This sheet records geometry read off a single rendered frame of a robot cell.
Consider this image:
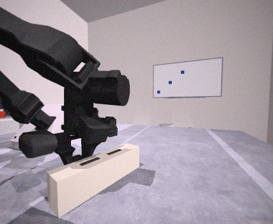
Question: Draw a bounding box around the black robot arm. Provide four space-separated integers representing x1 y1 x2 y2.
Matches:
0 7 130 144

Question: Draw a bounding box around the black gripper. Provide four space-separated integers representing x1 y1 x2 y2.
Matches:
19 101 102 165

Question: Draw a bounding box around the black two-prong plug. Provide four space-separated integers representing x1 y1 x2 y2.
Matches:
73 154 86 162

